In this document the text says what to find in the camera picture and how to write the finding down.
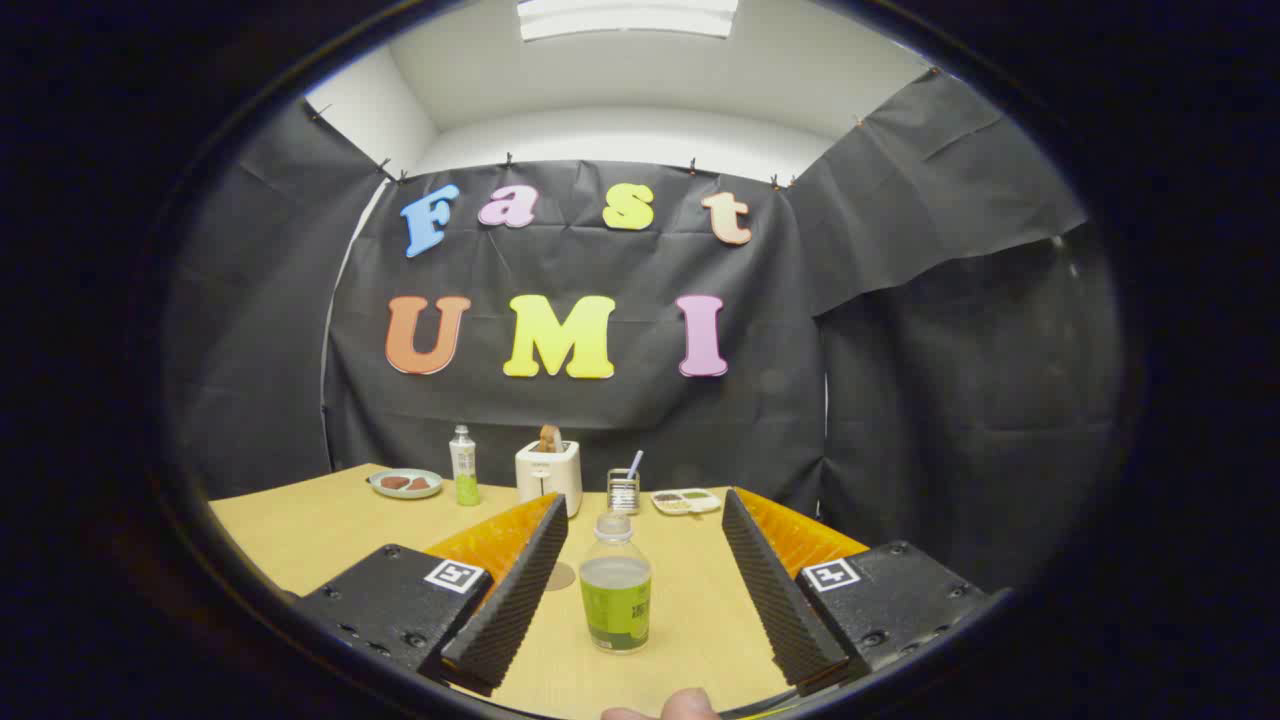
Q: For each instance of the white toaster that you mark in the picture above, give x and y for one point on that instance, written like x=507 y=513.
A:
x=547 y=478

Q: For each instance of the black backdrop cloth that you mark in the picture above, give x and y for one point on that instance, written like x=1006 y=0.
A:
x=600 y=420

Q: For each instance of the capped green drink bottle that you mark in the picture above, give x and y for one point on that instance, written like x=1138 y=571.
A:
x=464 y=470

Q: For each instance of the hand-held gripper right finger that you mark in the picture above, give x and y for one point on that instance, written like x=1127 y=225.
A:
x=775 y=590

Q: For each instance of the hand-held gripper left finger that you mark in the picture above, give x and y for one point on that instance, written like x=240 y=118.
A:
x=515 y=590

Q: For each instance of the bread slice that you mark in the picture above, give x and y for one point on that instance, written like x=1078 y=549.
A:
x=550 y=438

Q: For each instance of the pale green plate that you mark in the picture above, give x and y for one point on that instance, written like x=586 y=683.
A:
x=400 y=493

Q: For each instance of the wooden table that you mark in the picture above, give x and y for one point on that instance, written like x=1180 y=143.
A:
x=330 y=520

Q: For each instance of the white divided dish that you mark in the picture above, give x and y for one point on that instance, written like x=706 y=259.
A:
x=686 y=502

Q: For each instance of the round brown coaster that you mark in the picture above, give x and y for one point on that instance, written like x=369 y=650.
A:
x=562 y=577

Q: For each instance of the juice bottle green label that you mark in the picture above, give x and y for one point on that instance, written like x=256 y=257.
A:
x=616 y=600

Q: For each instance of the striped straw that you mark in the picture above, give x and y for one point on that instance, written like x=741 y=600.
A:
x=635 y=462

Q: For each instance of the ceiling light panel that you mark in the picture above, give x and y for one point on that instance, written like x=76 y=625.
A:
x=627 y=18

